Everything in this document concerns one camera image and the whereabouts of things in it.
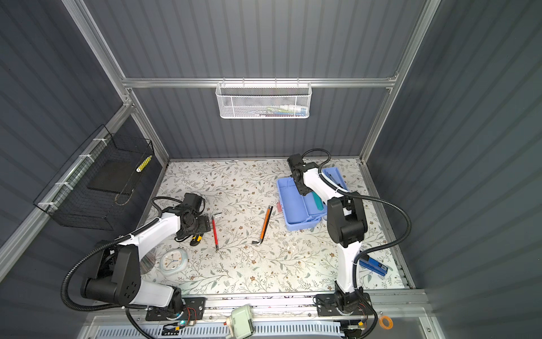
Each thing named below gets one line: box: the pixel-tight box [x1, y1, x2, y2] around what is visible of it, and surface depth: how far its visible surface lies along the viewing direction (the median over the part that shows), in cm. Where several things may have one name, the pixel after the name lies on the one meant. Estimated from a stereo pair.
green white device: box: [225, 305, 255, 339], surface depth 68 cm
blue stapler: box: [359, 254, 389, 277], surface depth 81 cm
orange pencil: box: [259, 207, 271, 240], surface depth 96 cm
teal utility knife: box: [311, 190, 324, 211], surface depth 96 cm
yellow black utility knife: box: [189, 233, 204, 247], surface depth 91 cm
